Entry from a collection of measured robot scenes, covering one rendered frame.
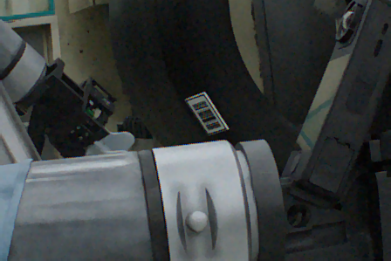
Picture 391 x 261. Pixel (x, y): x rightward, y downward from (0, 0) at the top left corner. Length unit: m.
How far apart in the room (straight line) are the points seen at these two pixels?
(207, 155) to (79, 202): 0.07
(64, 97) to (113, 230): 0.73
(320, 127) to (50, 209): 0.14
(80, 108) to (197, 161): 0.71
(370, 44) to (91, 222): 0.16
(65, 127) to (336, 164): 0.74
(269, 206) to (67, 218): 0.09
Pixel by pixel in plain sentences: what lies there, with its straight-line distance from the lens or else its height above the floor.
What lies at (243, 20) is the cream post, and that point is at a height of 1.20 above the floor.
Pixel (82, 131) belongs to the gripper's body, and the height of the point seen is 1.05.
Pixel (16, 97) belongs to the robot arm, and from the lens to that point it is 1.11.
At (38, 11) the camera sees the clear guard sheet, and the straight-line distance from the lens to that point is 1.84.
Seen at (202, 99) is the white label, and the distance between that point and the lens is 1.16.
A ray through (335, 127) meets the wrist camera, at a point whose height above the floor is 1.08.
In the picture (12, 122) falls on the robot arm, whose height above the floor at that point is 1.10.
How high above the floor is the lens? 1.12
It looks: 3 degrees down
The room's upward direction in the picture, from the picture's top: 6 degrees counter-clockwise
